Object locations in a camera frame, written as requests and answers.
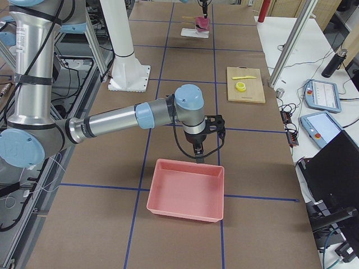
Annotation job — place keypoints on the yellow plastic knife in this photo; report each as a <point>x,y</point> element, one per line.
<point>243,77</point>

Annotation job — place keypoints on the bamboo cutting board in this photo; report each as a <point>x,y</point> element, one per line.
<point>254,87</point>

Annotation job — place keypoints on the black monitor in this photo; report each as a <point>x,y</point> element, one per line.
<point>332,174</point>

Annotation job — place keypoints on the red wiping cloth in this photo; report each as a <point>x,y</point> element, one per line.
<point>202,23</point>

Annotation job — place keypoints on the blue teach pendant near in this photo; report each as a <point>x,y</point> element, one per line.
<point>321,127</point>

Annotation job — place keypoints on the pink plastic bin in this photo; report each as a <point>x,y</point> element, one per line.
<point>187,190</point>

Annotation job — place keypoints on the blue teach pendant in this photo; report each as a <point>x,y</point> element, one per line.
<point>321,127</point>
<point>322,95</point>

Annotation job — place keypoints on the black water bottle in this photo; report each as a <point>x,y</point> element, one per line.
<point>334,63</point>

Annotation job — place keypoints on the aluminium frame post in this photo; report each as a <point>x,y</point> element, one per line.
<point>293,37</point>

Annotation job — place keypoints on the yellow lemon slices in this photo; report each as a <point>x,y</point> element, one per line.
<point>240,87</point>

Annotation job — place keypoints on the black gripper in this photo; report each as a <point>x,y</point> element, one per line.
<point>194,139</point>

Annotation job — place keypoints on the red cylinder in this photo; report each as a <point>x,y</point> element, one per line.
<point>263,11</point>

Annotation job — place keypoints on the blue teach pendant far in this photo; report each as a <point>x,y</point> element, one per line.
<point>322,95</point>

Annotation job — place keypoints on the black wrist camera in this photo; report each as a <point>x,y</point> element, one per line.
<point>215,124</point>

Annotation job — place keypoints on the white rack tray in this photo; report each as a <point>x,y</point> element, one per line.
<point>193,33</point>

